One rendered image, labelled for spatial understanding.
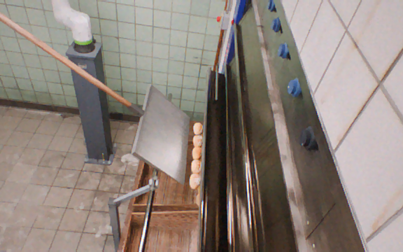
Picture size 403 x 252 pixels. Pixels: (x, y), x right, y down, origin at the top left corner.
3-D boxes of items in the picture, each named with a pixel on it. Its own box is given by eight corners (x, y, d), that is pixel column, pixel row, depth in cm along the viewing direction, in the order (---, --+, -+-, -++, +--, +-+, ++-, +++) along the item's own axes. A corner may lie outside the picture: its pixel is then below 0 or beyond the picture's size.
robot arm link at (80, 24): (81, 32, 225) (77, 7, 212) (96, 40, 221) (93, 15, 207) (66, 38, 217) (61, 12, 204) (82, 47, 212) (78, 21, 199)
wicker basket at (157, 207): (208, 162, 243) (213, 138, 223) (203, 228, 203) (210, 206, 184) (147, 153, 240) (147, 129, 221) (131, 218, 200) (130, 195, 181)
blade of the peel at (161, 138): (131, 154, 150) (134, 151, 148) (147, 85, 188) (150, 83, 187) (183, 185, 168) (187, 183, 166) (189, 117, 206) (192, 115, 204)
